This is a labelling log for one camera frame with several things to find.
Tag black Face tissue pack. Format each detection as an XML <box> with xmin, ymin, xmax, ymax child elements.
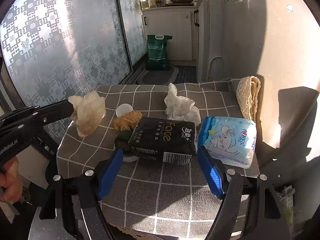
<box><xmin>129</xmin><ymin>117</ymin><xmax>196</xmax><ymax>165</ymax></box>

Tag beige plastic wrapper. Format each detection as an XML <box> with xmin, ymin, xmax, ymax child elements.
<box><xmin>68</xmin><ymin>90</ymin><xmax>106</xmax><ymax>138</ymax></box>

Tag white kitchen cabinet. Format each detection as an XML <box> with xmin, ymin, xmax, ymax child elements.
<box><xmin>142</xmin><ymin>0</ymin><xmax>224</xmax><ymax>81</ymax></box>

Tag left hand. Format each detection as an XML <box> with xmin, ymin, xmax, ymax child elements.
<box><xmin>1</xmin><ymin>157</ymin><xmax>23</xmax><ymax>203</ymax></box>

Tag green fruit in white dish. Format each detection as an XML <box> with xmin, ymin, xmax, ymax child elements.
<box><xmin>114</xmin><ymin>130</ymin><xmax>139</xmax><ymax>163</ymax></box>

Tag blue white tissue pack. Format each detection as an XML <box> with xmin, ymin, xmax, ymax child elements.
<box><xmin>197</xmin><ymin>116</ymin><xmax>257</xmax><ymax>169</ymax></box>

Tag grey checked tablecloth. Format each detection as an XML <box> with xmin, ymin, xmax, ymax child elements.
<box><xmin>56</xmin><ymin>78</ymin><xmax>261</xmax><ymax>240</ymax></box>

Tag white round cap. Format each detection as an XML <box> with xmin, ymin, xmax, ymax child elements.
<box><xmin>116</xmin><ymin>103</ymin><xmax>133</xmax><ymax>117</ymax></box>

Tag crumpled white tissue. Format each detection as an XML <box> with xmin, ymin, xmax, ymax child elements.
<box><xmin>164</xmin><ymin>83</ymin><xmax>201</xmax><ymax>126</ymax></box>

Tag rolled beige lace cloth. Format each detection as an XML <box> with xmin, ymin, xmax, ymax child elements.
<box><xmin>236</xmin><ymin>76</ymin><xmax>261</xmax><ymax>122</ymax></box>

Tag patterned frosted sliding door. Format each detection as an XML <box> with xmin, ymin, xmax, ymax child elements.
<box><xmin>0</xmin><ymin>0</ymin><xmax>148</xmax><ymax>138</ymax></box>

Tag grey oval floor mat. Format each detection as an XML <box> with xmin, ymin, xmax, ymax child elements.
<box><xmin>137</xmin><ymin>66</ymin><xmax>179</xmax><ymax>86</ymax></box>

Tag green rice bag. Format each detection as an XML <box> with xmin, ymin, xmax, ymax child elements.
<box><xmin>146</xmin><ymin>34</ymin><xmax>172</xmax><ymax>70</ymax></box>

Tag condiment bottles on counter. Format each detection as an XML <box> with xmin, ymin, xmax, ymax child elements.
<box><xmin>139</xmin><ymin>0</ymin><xmax>169</xmax><ymax>10</ymax></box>

